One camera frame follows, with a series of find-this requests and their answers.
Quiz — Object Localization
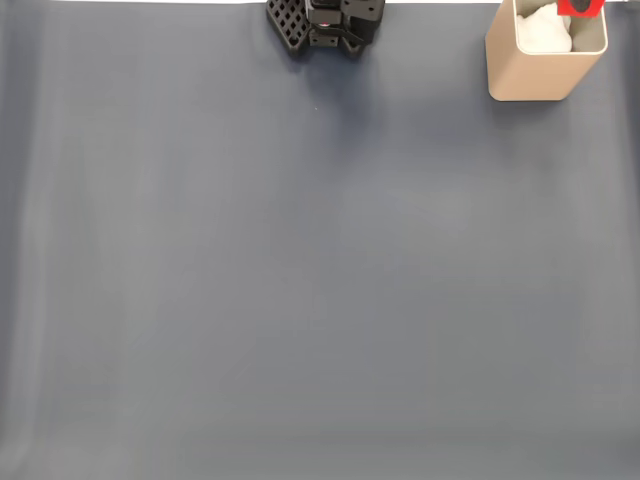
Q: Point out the red cube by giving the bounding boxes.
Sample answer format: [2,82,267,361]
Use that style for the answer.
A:
[556,0,607,19]

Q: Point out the beige rounded box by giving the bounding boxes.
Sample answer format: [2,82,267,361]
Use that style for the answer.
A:
[485,0,610,103]

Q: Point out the white foam padding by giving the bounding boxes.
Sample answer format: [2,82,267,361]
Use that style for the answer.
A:
[514,4,574,55]

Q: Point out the blue-grey table mat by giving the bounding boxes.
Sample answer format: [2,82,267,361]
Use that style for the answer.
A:
[0,2,640,480]

